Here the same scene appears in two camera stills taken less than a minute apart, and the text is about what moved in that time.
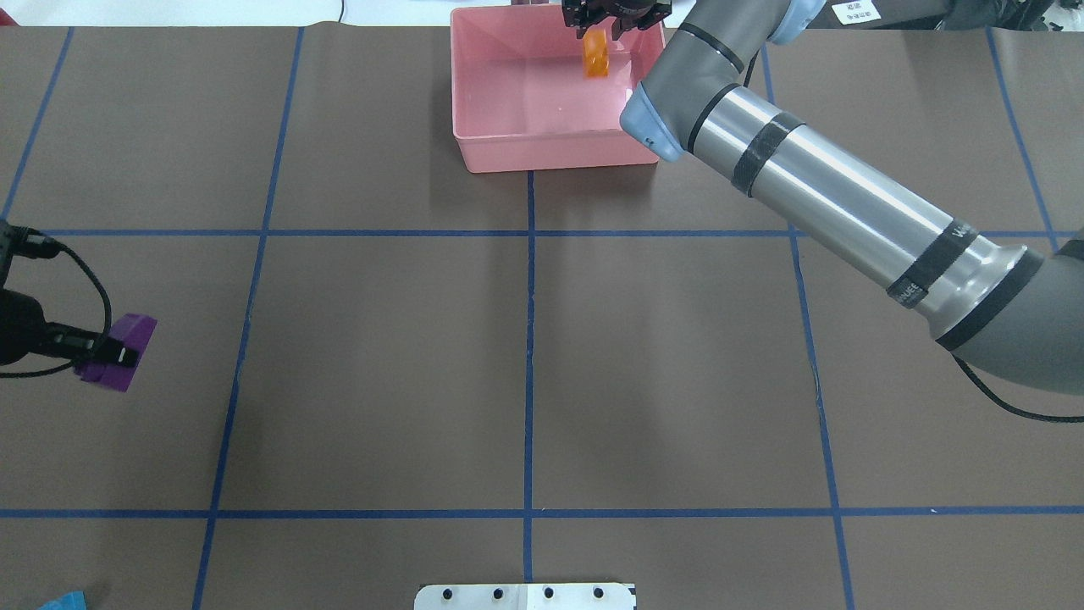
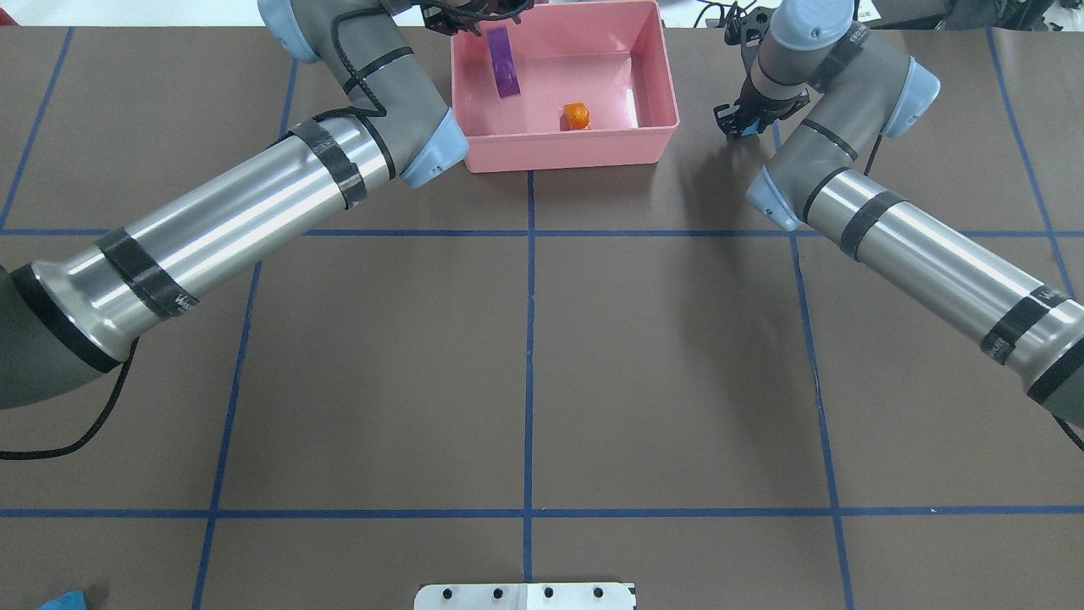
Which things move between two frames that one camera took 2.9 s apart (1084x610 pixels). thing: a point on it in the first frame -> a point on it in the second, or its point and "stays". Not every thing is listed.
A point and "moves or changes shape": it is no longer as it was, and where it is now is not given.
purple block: x=133 y=330 moves or changes shape
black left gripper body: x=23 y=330 -> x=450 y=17
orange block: x=595 y=53 -> x=576 y=117
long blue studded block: x=72 y=601 stays
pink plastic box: x=521 y=102 stays
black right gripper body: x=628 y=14 -> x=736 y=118
